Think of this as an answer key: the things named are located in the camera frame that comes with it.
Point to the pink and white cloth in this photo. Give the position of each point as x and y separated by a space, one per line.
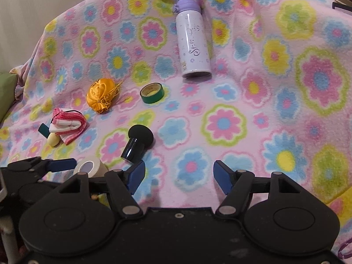
73 125

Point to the green printed pillow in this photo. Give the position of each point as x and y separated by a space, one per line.
5 93

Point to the green tape roll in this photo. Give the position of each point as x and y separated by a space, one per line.
154 98

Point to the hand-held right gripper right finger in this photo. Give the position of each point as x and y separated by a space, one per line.
224 177

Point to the black mushroom-shaped stamp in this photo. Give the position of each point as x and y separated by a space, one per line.
140 134

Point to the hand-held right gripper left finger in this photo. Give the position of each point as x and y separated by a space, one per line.
136 177

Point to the pink floral fleece blanket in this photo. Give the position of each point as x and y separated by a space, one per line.
247 115

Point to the white tube frame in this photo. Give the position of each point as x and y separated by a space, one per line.
11 242

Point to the yellow egg-shaped sponge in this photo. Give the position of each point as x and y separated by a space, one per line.
53 140

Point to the beige tape roll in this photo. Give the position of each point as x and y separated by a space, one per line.
102 167

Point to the dark teal tag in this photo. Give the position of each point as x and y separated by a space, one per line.
44 129

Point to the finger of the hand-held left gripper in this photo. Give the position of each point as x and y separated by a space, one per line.
62 165

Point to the white and purple bottle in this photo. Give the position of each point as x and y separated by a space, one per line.
192 46

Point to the orange embroidered pouch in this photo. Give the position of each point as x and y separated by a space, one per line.
100 95

